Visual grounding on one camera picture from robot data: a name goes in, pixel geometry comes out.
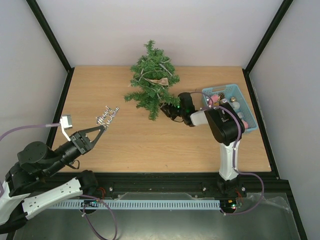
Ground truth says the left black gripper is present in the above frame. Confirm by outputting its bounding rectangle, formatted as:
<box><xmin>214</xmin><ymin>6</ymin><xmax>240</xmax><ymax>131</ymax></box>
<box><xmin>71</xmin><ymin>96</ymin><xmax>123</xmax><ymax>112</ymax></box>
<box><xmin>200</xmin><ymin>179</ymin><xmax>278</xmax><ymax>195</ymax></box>
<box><xmin>45</xmin><ymin>125</ymin><xmax>107</xmax><ymax>176</ymax></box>

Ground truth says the burlap bow ornament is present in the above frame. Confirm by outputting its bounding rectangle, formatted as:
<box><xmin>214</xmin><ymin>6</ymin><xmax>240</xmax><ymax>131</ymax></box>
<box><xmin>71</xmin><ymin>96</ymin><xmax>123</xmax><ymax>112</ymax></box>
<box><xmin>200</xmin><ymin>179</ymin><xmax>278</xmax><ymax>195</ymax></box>
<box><xmin>145</xmin><ymin>77</ymin><xmax>169</xmax><ymax>86</ymax></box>

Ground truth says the small green christmas tree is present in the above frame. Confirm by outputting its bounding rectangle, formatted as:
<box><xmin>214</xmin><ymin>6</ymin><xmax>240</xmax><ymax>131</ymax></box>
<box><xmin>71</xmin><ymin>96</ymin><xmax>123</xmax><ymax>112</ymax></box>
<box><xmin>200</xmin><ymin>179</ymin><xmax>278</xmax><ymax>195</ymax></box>
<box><xmin>124</xmin><ymin>39</ymin><xmax>180</xmax><ymax>121</ymax></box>

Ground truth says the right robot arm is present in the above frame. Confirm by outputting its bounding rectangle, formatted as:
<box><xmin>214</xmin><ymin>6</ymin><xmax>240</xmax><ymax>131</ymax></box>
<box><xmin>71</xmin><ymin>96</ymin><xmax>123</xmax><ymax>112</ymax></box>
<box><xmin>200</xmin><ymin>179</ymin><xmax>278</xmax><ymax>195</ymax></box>
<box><xmin>160</xmin><ymin>92</ymin><xmax>246</xmax><ymax>196</ymax></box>

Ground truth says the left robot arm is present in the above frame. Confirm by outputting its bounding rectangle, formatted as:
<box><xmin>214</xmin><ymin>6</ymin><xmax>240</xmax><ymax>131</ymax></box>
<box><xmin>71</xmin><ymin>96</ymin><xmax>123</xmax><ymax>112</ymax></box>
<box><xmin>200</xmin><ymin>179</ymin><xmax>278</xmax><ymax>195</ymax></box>
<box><xmin>0</xmin><ymin>125</ymin><xmax>105</xmax><ymax>234</ymax></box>

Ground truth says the pink fluffy ornament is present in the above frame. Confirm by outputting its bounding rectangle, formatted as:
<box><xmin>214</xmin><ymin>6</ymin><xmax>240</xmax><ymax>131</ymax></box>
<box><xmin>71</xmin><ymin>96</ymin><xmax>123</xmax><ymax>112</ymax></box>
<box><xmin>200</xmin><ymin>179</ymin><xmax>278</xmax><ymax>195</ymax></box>
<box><xmin>207</xmin><ymin>94</ymin><xmax>220</xmax><ymax>106</ymax></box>

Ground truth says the frosted pine cone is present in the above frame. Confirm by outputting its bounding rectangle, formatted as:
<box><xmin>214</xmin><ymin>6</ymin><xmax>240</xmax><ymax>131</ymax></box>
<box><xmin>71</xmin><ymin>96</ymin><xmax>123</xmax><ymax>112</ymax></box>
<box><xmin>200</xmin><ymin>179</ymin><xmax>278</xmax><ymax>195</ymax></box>
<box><xmin>218</xmin><ymin>92</ymin><xmax>225</xmax><ymax>100</ymax></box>

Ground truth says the light blue plastic basket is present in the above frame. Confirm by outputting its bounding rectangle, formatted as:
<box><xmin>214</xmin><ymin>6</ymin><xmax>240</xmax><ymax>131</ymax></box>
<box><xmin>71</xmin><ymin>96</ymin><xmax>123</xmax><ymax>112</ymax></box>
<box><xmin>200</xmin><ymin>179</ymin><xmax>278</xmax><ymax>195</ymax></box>
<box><xmin>202</xmin><ymin>83</ymin><xmax>258</xmax><ymax>133</ymax></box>

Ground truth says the white matte ball ornament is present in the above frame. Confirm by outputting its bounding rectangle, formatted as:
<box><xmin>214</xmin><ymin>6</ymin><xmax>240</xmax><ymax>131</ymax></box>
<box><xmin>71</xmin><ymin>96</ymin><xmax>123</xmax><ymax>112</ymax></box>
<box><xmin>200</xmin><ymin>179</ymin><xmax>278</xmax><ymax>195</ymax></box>
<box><xmin>232</xmin><ymin>101</ymin><xmax>241</xmax><ymax>111</ymax></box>

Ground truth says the pink pompom ornament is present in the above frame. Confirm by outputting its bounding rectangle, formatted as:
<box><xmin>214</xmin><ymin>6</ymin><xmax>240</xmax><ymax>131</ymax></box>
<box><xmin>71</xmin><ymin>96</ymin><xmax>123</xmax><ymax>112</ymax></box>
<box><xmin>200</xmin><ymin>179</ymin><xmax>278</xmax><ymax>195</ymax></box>
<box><xmin>241</xmin><ymin>119</ymin><xmax>249</xmax><ymax>129</ymax></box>

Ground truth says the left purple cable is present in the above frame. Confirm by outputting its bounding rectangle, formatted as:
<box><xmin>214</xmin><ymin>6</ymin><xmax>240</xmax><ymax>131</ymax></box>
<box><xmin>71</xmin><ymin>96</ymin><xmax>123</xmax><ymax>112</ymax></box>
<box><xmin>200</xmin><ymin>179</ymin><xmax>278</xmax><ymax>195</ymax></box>
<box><xmin>0</xmin><ymin>122</ymin><xmax>118</xmax><ymax>240</ymax></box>

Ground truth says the black aluminium frame rail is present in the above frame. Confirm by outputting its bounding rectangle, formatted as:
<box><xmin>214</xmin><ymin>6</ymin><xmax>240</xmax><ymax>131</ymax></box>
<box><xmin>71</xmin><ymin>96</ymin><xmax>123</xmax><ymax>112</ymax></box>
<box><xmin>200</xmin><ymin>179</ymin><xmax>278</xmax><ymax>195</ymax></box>
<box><xmin>24</xmin><ymin>171</ymin><xmax>292</xmax><ymax>198</ymax></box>

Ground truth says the light blue cable duct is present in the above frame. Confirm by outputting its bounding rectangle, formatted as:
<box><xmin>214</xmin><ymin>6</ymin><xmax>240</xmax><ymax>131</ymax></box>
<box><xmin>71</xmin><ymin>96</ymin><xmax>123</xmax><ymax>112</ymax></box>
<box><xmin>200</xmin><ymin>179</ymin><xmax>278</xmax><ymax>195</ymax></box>
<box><xmin>50</xmin><ymin>199</ymin><xmax>221</xmax><ymax>211</ymax></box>

